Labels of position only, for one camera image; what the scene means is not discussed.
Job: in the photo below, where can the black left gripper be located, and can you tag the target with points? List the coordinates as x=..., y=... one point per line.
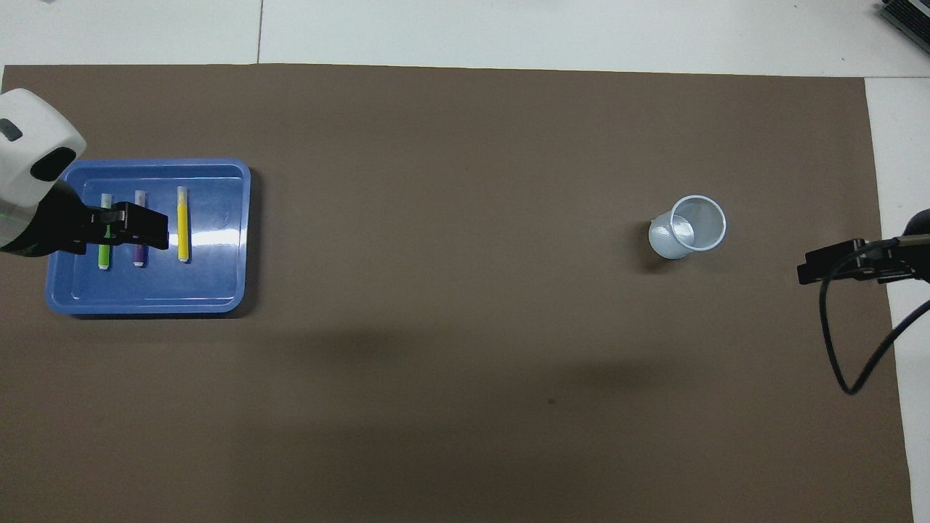
x=51, y=225

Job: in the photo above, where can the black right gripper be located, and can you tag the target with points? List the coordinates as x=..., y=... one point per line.
x=917, y=250

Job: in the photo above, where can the purple pen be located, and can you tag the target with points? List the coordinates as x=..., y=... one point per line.
x=139, y=256

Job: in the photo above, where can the green pen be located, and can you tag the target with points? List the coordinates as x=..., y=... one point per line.
x=104, y=256

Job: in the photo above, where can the yellow pen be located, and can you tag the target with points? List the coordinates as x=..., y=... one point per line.
x=183, y=225

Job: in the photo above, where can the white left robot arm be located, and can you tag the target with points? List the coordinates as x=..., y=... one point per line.
x=29, y=145

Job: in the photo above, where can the blue plastic tray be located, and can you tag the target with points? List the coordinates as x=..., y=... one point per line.
x=211, y=276

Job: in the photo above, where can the clear plastic cup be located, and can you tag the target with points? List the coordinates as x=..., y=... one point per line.
x=686, y=232

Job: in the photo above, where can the grey ribbed metal object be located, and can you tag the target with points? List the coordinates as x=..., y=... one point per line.
x=908, y=18

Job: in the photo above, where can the brown table mat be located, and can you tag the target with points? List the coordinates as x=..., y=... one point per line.
x=465, y=327

